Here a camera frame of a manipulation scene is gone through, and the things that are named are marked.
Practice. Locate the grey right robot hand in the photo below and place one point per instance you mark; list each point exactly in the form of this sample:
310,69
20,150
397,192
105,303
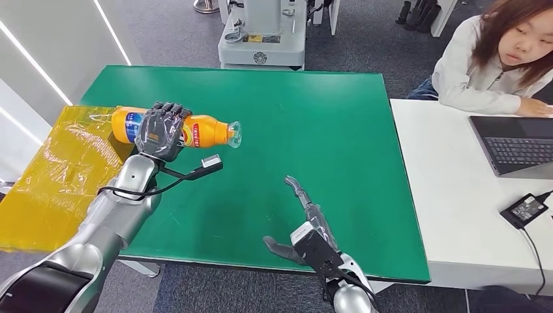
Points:
315,216

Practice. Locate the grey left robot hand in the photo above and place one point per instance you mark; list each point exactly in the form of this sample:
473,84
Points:
160,131

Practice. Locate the orange plastic bottle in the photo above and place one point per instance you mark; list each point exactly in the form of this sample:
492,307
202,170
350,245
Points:
207,131

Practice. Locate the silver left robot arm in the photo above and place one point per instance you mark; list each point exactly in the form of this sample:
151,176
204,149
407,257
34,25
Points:
99,233

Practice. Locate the grey robot base machine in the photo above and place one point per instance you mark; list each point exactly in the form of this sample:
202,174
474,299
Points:
262,43

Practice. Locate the green work table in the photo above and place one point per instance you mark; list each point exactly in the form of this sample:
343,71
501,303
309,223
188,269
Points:
281,142

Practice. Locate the yellow taped cardboard box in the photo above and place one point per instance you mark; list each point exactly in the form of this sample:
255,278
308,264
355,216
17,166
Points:
56,185

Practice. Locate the metal chair base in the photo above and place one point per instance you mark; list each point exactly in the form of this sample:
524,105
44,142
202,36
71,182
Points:
206,6

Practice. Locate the white desk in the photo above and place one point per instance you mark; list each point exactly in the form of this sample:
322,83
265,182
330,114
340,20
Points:
453,194

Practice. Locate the white panel stand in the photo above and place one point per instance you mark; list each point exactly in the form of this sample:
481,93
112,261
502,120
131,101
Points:
327,15

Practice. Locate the person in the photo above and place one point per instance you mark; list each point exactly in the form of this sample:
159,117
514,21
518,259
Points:
471,77

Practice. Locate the black power adapter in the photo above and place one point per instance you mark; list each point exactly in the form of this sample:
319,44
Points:
525,211

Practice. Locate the dark grey laptop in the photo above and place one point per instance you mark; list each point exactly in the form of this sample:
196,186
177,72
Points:
514,147

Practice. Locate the black cylinders bundle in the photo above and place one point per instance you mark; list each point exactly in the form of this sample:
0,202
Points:
420,15

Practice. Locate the white cabinet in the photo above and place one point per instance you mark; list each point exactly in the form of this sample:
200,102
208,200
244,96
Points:
444,17

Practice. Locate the person's hand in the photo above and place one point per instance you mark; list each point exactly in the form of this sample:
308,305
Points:
535,107

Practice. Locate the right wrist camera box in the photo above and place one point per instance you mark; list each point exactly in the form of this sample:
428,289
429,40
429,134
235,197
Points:
315,250

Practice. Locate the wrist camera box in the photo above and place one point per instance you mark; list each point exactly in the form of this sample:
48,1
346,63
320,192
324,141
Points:
315,250
211,163

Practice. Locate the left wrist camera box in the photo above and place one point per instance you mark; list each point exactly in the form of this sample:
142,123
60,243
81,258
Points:
211,163

